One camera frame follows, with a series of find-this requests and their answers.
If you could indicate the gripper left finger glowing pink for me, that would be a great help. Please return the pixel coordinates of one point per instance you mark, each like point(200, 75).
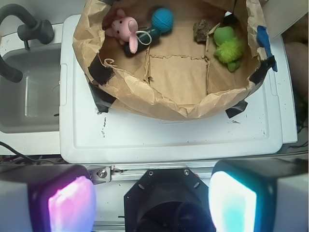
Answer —
point(46, 198)

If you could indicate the gripper right finger glowing cyan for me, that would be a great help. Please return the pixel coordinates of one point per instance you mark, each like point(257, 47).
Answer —
point(260, 195)

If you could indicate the green plush animal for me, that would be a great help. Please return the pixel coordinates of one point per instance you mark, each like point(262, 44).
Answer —
point(229, 47)

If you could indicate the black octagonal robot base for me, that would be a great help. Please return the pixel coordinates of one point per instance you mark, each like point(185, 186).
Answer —
point(168, 200)

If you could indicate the white plastic bin lid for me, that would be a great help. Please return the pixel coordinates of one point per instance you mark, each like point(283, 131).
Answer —
point(89, 136)

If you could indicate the grey sink basin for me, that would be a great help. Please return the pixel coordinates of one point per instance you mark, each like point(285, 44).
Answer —
point(32, 105)

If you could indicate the brown paper bag tray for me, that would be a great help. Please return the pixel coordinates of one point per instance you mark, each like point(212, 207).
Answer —
point(175, 78)

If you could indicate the blue tape piece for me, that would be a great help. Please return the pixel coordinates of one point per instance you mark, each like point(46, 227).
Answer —
point(263, 41)

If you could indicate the dark grey faucet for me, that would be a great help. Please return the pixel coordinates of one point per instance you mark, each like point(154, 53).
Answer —
point(31, 29)

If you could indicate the brown rock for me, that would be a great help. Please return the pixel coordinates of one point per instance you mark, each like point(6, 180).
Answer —
point(201, 30)

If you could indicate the pink plush bunny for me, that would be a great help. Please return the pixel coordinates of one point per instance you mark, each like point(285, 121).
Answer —
point(124, 29)

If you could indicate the dark green oblong toy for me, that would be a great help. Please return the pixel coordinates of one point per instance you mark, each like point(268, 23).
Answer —
point(141, 40)

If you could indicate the blue knitted ball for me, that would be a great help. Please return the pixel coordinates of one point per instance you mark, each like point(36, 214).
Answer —
point(163, 20)

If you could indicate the aluminium extrusion rail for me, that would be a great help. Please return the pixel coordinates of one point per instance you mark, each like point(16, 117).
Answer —
point(104, 174)

